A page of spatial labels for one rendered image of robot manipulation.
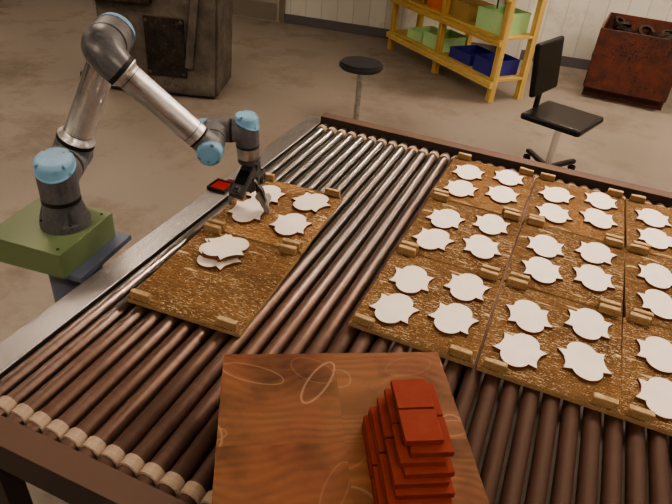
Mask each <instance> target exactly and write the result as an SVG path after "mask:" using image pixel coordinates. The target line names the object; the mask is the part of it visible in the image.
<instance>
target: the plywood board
mask: <svg viewBox="0 0 672 504"><path fill-rule="evenodd" d="M401 379H426V382H427V383H434V386H435V390H436V393H437V396H438V399H439V403H440V406H441V409H442V413H443V416H442V417H444V418H445V422H446V425H447V428H448V431H449V435H450V438H451V441H452V445H453V448H454V451H455V452H454V456H450V457H451V460H452V464H453V467H454V470H455V474H454V477H451V480H452V484H453V487H454V491H455V495H454V497H452V498H451V499H452V502H453V504H489V501H488V498H487V495H486V492H485V489H484V486H483V483H482V480H481V478H480V475H479V472H478V469H477V466H476V463H475V460H474V457H473V454H472V451H471V448H470V445H469V442H468V439H467V436H466V433H465V430H464V427H463V425H462V422H461V419H460V416H459V413H458V410H457V407H456V404H455V401H454V398H453V395H452V392H451V389H450V386H449V383H448V380H447V377H446V374H445V372H444V369H443V366H442V363H441V360H440V357H439V354H438V352H395V353H314V354H234V355H224V357H223V369H222V381H221V393H220V405H219V417H218V429H217V441H216V453H215V465H214V477H213V490H212V502H211V504H374V500H373V493H372V487H371V480H370V477H369V471H368V464H367V458H366V452H365V445H364V439H363V433H362V423H363V417H364V415H368V411H369V410H370V406H377V398H378V397H385V396H384V389H391V386H390V383H391V380H401Z"/></svg>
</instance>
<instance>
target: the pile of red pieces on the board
mask: <svg viewBox="0 0 672 504"><path fill-rule="evenodd" d="M390 386H391V389H384V396H385V397H378V398H377V406H370V410H369V411H368V415H364V417H363V423H362V433H363V439H364V445H365V452H366V458H367V464H368V471H369V477H370V480H371V487H372V493H373V500H374V504H453V502H452V499H451V498H452V497H454V495H455V491H454V487H453V484H452V480H451V477H454V474H455V470H454V467H453V464H452V460H451V457H450V456H454V452H455V451H454V448H453V445H452V441H451V438H450V435H449V431H448V428H447V425H446V422H445V418H444V417H442V416H443V413H442V409H441V406H440V403H439V399H438V396H437V393H436V390H435V386H434V383H427V382H426V379H401V380H391V383H390Z"/></svg>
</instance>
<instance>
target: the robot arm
mask: <svg viewBox="0 0 672 504"><path fill-rule="evenodd" d="M134 43H135V30H134V28H133V26H132V24H131V23H130V22H129V21H128V20H127V19H126V18H125V17H124V16H122V15H120V14H118V13H113V12H107V13H104V14H101V15H99V16H98V17H96V19H95V20H94V22H93V23H92V24H91V25H90V26H89V27H88V28H87V29H86V30H85V31H84V32H83V34H82V37H81V50H82V54H83V57H84V58H85V60H86V62H85V65H84V68H83V71H82V74H81V77H80V80H79V83H78V86H77V89H76V92H75V95H74V99H73V102H72V105H71V108H70V111H69V114H68V117H67V120H66V123H65V126H62V127H60V128H58V130H57V133H56V136H55V139H54V142H53V145H52V147H51V148H48V149H45V151H41V152H39V153H38V154H37V155H36V156H35V157H34V159H33V173H34V176H35V179H36V183H37V187H38V192H39V196H40V200H41V209H40V215H39V224H40V228H41V229H42V230H43V231H44V232H46V233H48V234H51V235H59V236H62V235H71V234H75V233H78V232H80V231H83V230H84V229H86V228H87V227H88V226H89V225H90V224H91V221H92V219H91V213H90V211H89V209H88V208H87V207H86V205H85V203H84V201H83V200H82V196H81V191H80V185H79V180H80V178H81V177H82V175H83V173H84V171H85V170H86V168H87V166H88V165H89V164H90V162H91V161H92V158H93V155H94V148H95V145H96V140H95V138H94V137H93V135H94V132H95V129H96V127H97V124H98V121H99V118H100V116H101V113H102V110H103V107H104V104H105V102H106V99H107V96H108V93H109V90H110V88H111V85H112V86H119V87H121V88H122V89H123V90H124V91H125V92H127V93H128V94H129V95H130V96H131V97H132V98H134V99H135V100H136V101H137V102H138V103H140V104H141V105H142V106H143V107H144V108H145V109H147V110H148V111H149V112H150V113H151V114H153V115H154V116H155V117H156V118H157V119H158V120H160V121H161V122H162V123H163V124H164V125H166V126H167V127H168V128H169V129H170V130H172V131H173V132H174V133H175V134H176V135H177V136H179V137H180V138H181V139H182V140H183V141H185V142H186V143H187V144H188V145H189V146H190V147H192V148H193V149H194V150H195V151H196V153H197V158H198V160H199V161H200V162H201V163H202V164H204V165H206V166H214V165H216V164H218V163H219V162H220V161H221V159H222V156H223V155H224V147H225V142H227V143H230V142H231V143H233V142H236V149H237V157H238V163H239V164H240V165H242V166H241V168H240V170H239V172H238V174H237V176H236V178H235V180H234V181H233V182H232V183H231V184H230V188H229V195H228V201H229V205H231V204H232V202H233V200H234V199H235V198H236V199H240V200H242V199H243V198H244V196H245V194H246V191H247V192H250V194H251V193H252V192H254V191H256V195H255V198H256V200H257V201H259V203H260V204H261V207H262V208H263V210H264V212H265V213H266V214H268V215H269V214H270V207H269V203H270V200H271V195H270V194H269V193H265V191H264V188H263V187H262V186H261V183H262V185H264V183H265V182H266V175H265V169H263V168H261V160H260V143H259V129H260V127H259V120H258V116H257V114H256V113H255V112H253V111H249V110H243V111H239V112H237V113H236V114H235V116H234V118H200V119H197V118H196V117H195V116H193V115H192V114H191V113H190V112H189V111H188V110H187V109H185V108H184V107H183V106H182V105H181V104H180V103H179V102H178V101H176V100H175V99H174V98H173V97H172V96H171V95H170V94H169V93H167V92H166V91H165V90H164V89H163V88H162V87H161V86H159V85H158V84H157V83H156V82H155V81H154V80H153V79H152V78H150V77H149V76H148V75H147V74H146V73H145V72H144V71H143V70H141V69H140V68H139V67H138V66H137V65H136V59H134V58H133V57H132V56H131V55H130V54H129V52H130V49H131V48H132V47H133V46H134ZM262 170H263V171H262ZM263 175H264V181H263Z"/></svg>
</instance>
